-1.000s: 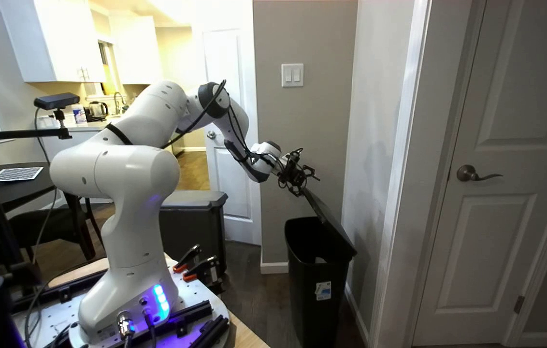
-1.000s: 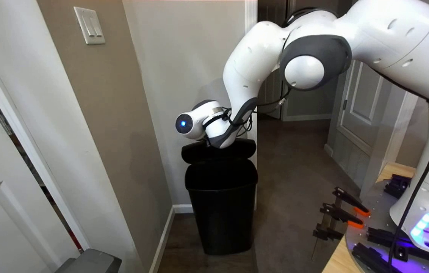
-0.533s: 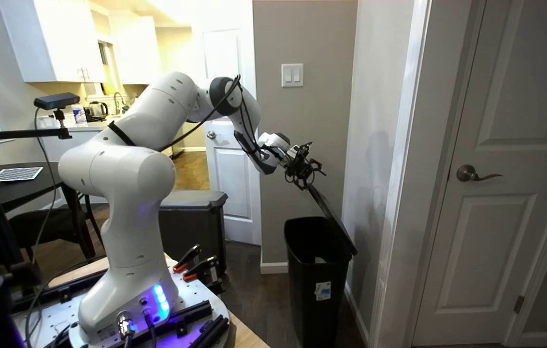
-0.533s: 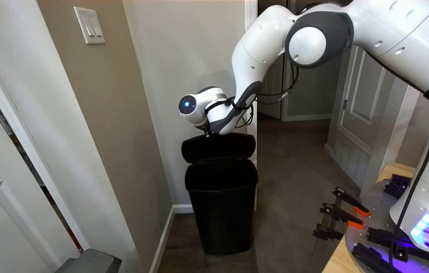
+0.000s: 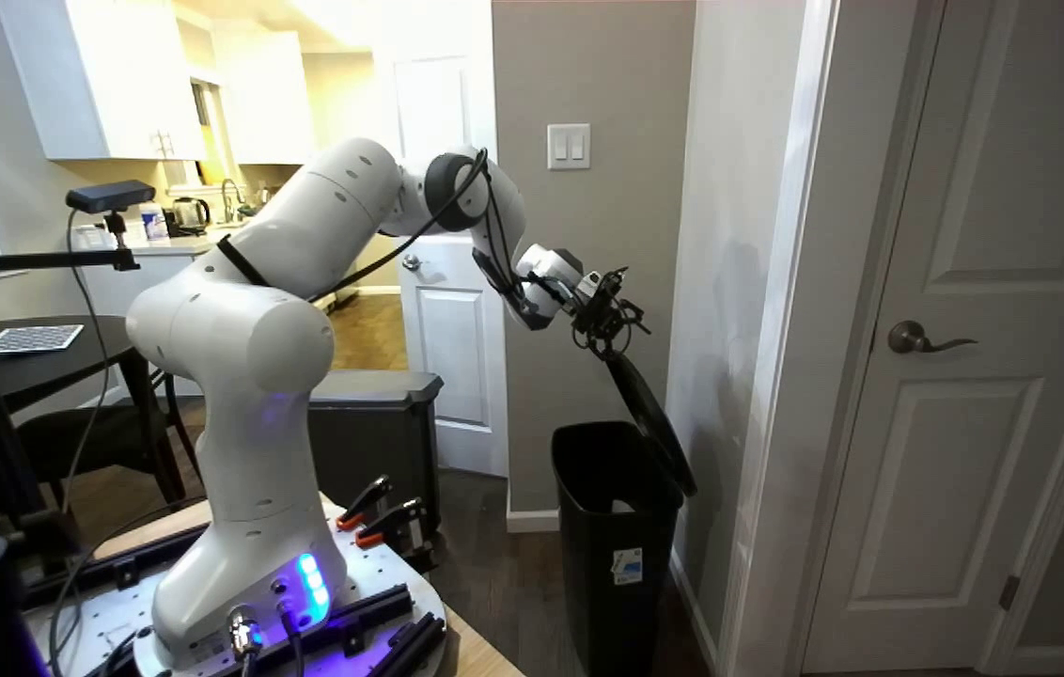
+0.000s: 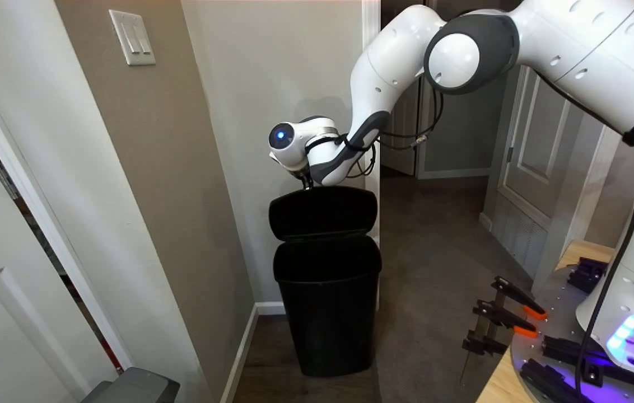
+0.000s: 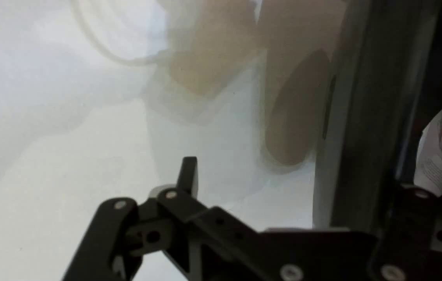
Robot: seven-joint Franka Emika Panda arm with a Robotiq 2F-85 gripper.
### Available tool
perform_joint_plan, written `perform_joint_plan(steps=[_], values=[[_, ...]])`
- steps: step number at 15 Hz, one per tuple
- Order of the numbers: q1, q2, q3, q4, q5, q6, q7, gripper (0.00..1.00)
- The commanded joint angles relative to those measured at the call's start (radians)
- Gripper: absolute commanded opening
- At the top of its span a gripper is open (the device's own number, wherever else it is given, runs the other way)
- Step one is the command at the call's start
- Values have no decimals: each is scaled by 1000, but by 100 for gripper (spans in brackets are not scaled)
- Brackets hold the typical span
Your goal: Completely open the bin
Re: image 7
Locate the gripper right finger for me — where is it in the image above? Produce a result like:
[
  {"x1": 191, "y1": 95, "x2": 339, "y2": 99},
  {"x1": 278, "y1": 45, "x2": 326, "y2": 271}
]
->
[{"x1": 369, "y1": 183, "x2": 442, "y2": 281}]

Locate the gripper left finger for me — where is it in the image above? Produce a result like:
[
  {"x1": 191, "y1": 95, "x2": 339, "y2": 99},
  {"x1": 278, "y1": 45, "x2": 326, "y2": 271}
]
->
[{"x1": 62, "y1": 157, "x2": 269, "y2": 281}]

